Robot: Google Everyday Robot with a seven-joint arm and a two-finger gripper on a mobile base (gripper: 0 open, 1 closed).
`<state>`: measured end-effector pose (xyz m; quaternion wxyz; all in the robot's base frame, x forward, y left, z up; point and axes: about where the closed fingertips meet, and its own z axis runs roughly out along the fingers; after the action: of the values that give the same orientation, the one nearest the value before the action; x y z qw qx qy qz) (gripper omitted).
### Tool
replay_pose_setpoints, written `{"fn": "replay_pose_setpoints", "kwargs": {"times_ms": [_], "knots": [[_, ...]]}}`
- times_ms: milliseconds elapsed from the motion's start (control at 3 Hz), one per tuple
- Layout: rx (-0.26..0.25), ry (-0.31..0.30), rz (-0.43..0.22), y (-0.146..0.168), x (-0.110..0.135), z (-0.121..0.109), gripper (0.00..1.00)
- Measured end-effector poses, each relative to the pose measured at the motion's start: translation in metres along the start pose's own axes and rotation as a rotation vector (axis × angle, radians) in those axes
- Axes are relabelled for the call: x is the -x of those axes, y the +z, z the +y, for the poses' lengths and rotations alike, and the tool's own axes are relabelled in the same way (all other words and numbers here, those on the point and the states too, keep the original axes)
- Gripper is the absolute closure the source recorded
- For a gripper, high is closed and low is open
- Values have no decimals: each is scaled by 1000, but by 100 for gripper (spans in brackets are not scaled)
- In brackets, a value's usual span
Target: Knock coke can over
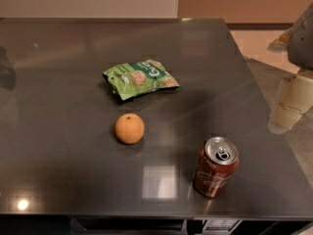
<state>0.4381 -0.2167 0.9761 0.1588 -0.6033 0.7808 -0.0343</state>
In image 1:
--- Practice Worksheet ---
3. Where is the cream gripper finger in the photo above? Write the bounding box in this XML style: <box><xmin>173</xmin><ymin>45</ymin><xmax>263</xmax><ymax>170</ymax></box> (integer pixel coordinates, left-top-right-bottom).
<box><xmin>268</xmin><ymin>69</ymin><xmax>313</xmax><ymax>134</ymax></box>

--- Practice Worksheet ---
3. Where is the red coke can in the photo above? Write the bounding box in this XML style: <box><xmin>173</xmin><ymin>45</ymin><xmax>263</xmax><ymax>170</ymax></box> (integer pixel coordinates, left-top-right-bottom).
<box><xmin>193</xmin><ymin>136</ymin><xmax>239</xmax><ymax>198</ymax></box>

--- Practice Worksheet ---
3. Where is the orange fruit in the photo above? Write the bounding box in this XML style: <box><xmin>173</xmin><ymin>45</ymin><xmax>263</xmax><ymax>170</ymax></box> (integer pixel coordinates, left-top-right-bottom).
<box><xmin>114</xmin><ymin>114</ymin><xmax>145</xmax><ymax>145</ymax></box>

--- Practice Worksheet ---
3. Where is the green snack bag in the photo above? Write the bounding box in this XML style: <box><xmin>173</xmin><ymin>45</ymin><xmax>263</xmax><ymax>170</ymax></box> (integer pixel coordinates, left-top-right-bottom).
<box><xmin>103</xmin><ymin>60</ymin><xmax>180</xmax><ymax>101</ymax></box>

